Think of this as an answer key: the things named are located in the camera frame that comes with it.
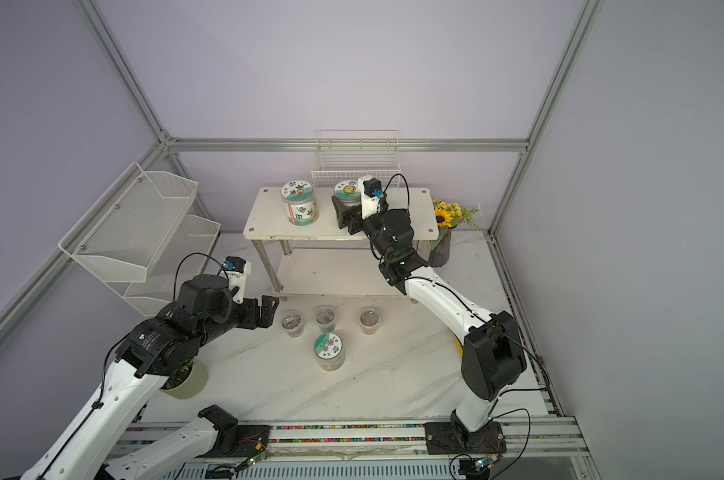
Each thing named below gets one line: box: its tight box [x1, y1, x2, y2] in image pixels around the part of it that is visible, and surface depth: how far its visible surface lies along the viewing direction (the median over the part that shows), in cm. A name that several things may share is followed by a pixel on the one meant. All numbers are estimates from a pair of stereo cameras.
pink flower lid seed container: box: [313, 332, 346, 372], surface depth 83 cm
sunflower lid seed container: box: [334, 180, 362, 206], surface depth 72 cm
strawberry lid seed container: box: [280, 180, 319, 227], surface depth 72 cm
